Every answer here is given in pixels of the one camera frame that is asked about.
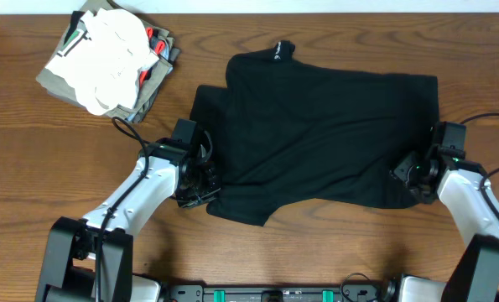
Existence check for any red and grey folded garment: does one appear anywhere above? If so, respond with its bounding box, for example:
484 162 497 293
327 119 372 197
126 27 180 123

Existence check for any white folded garment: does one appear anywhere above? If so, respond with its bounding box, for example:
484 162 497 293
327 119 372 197
46 8 159 116

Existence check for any black t-shirt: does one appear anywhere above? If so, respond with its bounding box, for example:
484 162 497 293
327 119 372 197
190 40 439 226

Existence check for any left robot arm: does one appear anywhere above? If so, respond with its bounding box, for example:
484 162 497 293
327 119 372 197
35 117 221 302

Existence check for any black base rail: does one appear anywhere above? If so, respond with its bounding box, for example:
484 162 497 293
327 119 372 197
159 284 382 302

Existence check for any olive folded garment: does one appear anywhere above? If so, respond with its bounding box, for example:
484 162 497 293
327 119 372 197
36 0 179 123

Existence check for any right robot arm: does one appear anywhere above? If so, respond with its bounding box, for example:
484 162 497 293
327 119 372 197
380 122 499 302

